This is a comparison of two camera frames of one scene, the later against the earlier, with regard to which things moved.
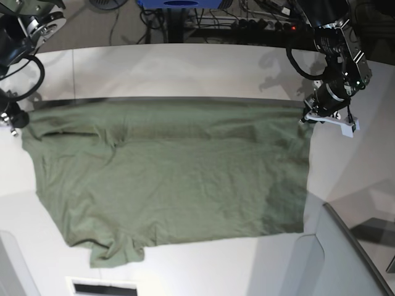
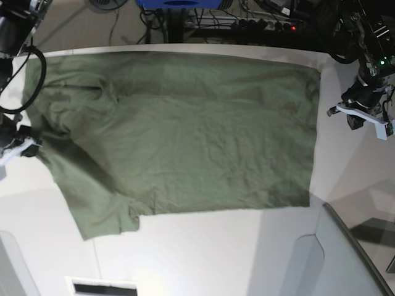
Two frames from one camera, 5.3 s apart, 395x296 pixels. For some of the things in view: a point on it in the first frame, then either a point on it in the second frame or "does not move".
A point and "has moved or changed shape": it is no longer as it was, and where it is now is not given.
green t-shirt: (116, 172) has moved or changed shape
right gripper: (329, 101) to (368, 100)
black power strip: (224, 23) does not move
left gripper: (10, 112) to (17, 140)
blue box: (180, 4) does not move
